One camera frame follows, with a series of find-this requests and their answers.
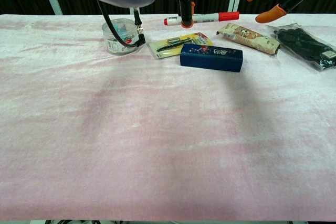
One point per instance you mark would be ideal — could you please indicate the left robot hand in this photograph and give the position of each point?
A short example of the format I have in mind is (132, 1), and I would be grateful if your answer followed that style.
(186, 9)

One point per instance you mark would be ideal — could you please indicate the white marker with red cap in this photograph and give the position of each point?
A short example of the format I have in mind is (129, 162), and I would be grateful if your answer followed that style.
(204, 18)

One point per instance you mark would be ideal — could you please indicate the red marker cap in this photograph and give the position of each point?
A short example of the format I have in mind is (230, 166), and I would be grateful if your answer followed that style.
(229, 16)

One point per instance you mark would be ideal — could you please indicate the yellow packaged pen set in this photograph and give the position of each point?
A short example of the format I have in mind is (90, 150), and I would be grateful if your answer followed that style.
(168, 48)

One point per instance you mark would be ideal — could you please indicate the black gloves in bag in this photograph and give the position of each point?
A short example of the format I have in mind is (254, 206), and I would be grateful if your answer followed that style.
(304, 44)

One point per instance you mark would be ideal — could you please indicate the dark blue rectangular box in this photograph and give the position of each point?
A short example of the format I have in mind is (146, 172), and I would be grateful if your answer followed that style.
(211, 58)

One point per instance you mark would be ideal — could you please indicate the beige snack bar wrapper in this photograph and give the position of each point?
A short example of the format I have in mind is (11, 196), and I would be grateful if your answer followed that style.
(249, 37)

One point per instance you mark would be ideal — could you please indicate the clear jar of clips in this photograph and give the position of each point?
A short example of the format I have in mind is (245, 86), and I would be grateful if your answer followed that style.
(115, 43)

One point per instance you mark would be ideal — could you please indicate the pink fleece tablecloth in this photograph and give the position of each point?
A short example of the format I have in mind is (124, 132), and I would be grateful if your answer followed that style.
(157, 134)

